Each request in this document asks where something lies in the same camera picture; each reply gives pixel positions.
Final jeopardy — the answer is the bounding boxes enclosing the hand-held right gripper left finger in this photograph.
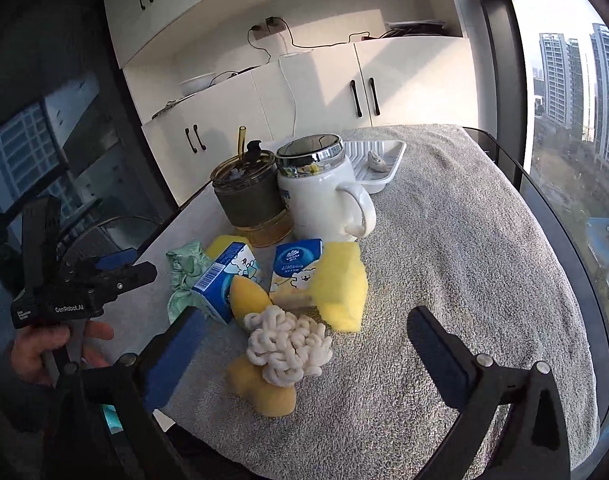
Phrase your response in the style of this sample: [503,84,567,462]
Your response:
[49,306,210,480]

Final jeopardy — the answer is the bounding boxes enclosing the black window frame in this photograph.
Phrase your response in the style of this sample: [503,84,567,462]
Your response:
[468,0,535,193]

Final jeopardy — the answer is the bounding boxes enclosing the white plastic tray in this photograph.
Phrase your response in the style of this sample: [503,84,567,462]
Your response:
[341,140,407,194]

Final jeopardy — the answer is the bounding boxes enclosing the white mug with chrome lid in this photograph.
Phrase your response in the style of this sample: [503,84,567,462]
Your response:
[275,133,377,243]

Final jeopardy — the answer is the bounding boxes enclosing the blue tissue pack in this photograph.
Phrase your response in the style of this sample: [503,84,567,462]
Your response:
[192,241,262,325]
[269,239,325,309]

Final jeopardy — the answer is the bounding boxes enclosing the yellow lobed sponge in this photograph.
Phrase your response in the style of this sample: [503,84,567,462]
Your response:
[227,355,298,418]

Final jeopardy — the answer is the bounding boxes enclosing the yellow rectangular sponge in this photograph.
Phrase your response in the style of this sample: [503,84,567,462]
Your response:
[311,241,370,334]

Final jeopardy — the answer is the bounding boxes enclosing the white cable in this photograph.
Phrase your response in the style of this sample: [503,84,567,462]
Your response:
[277,52,299,138]

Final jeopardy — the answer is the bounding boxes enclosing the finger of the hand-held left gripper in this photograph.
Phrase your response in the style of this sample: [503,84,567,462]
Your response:
[89,261,158,306]
[59,249,139,286]

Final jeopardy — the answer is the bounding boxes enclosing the person's left hand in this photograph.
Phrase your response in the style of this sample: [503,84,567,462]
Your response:
[8,320,116,387]

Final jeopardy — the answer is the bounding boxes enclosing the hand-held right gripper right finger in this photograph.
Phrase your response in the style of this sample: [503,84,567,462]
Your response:
[407,305,571,480]

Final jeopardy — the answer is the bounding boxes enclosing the green cloth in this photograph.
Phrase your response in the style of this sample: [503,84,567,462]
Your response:
[165,240,215,325]

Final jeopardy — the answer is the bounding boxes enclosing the amber glass tumbler with straw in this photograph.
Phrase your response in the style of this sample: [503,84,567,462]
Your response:
[210,126,292,248]

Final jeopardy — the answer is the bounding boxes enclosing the black power cable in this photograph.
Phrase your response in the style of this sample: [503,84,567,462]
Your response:
[209,27,272,86]
[282,17,400,52]

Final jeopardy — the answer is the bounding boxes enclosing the white bowl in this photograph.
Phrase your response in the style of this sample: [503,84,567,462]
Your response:
[179,73,218,97]

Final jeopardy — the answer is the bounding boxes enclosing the wall power socket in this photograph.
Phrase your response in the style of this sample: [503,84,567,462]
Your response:
[251,16,286,42]

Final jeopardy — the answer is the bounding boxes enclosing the grey towel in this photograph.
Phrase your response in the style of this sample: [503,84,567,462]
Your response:
[157,123,600,480]

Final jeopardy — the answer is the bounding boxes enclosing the cream upper cabinet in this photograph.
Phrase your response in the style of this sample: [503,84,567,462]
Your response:
[99,0,452,68]

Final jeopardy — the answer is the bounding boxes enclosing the cream lower cabinet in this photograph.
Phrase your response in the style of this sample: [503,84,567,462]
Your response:
[122,35,477,206]

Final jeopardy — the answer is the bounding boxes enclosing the yellow egg-shaped sponge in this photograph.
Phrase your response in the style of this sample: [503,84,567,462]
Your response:
[228,275,274,333]

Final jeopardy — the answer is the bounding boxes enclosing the white chenille ball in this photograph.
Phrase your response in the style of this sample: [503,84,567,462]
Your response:
[243,307,333,388]

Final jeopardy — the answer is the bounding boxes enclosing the cream cabinet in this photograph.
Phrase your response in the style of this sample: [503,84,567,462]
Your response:
[99,0,452,68]
[122,35,477,206]

